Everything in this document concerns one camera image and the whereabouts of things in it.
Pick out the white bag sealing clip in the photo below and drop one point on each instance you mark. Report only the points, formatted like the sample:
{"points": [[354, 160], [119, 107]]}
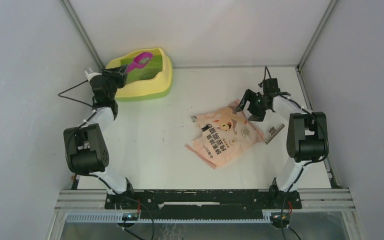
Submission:
{"points": [[273, 132]]}

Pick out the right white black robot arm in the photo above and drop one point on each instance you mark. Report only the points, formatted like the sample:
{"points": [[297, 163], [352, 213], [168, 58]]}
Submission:
{"points": [[307, 134]]}

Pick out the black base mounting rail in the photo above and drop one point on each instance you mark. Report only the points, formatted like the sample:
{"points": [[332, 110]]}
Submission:
{"points": [[204, 203]]}

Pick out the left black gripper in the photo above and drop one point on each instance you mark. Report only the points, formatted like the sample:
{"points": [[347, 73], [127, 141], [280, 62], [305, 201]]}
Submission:
{"points": [[119, 74]]}

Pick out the pink cat litter bag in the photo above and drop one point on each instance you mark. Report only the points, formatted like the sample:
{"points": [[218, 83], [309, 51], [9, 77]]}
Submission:
{"points": [[226, 134]]}

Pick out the yellow green litter box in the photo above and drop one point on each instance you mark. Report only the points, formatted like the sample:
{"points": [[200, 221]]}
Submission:
{"points": [[152, 81]]}

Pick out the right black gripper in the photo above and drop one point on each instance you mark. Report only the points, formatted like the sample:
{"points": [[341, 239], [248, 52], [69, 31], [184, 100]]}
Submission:
{"points": [[250, 96]]}

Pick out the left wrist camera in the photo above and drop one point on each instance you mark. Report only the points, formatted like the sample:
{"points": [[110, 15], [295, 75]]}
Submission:
{"points": [[89, 73]]}

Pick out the magenta plastic scoop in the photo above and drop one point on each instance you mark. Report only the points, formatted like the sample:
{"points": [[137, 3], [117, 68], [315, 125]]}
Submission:
{"points": [[140, 61]]}

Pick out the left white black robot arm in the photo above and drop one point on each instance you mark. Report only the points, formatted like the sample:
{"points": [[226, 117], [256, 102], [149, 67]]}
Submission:
{"points": [[86, 152]]}

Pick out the white slotted cable duct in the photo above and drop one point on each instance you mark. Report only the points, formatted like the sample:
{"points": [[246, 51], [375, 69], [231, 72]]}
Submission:
{"points": [[130, 218]]}

